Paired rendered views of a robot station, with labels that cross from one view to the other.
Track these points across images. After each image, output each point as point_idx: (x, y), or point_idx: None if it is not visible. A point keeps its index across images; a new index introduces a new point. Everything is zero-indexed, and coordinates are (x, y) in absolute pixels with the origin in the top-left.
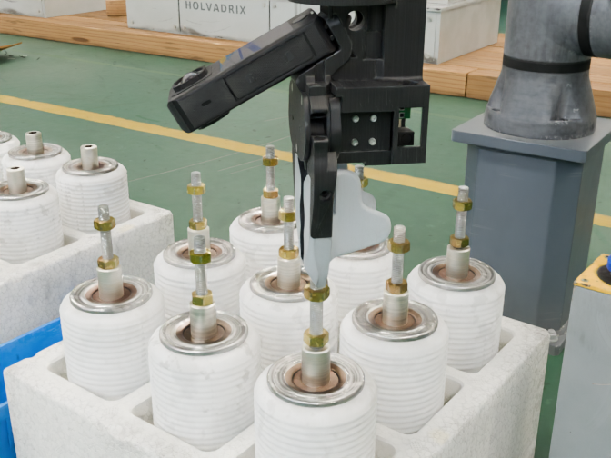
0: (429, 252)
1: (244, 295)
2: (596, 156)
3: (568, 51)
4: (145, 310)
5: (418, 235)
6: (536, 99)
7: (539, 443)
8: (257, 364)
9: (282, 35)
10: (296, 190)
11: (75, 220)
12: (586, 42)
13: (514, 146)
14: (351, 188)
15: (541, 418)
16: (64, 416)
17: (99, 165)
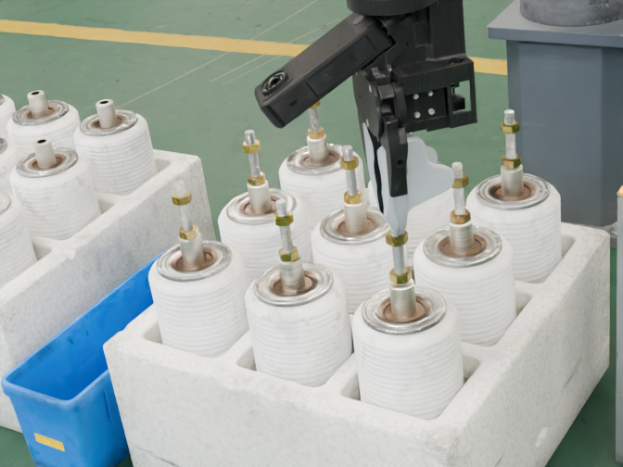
0: (476, 149)
1: (317, 244)
2: None
3: None
4: (232, 271)
5: (462, 132)
6: None
7: (615, 340)
8: (346, 306)
9: (348, 40)
10: (368, 154)
11: (104, 183)
12: None
13: (554, 38)
14: (418, 151)
15: (615, 315)
16: (173, 378)
17: (117, 120)
